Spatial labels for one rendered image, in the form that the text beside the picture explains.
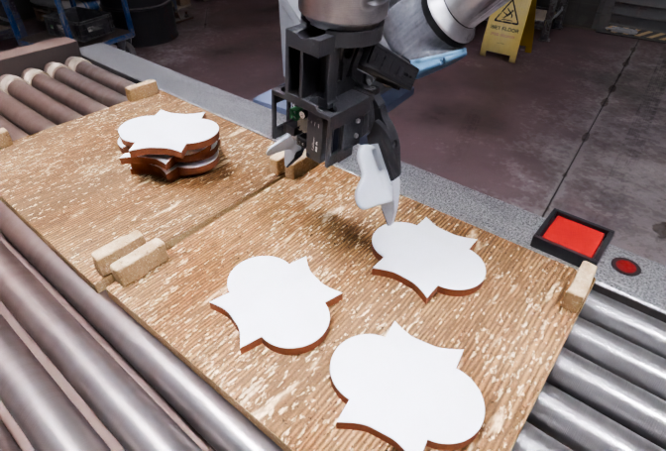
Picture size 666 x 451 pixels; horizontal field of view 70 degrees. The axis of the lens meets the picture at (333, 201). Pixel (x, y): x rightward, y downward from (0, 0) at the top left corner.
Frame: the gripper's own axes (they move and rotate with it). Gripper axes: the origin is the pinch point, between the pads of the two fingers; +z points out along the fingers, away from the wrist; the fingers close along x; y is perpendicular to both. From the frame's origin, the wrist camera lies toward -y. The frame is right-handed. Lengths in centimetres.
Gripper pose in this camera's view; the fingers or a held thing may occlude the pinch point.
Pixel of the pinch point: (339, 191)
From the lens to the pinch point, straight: 54.1
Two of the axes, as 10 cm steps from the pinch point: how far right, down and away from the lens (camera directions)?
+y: -6.4, 4.5, -6.2
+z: -0.7, 7.7, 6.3
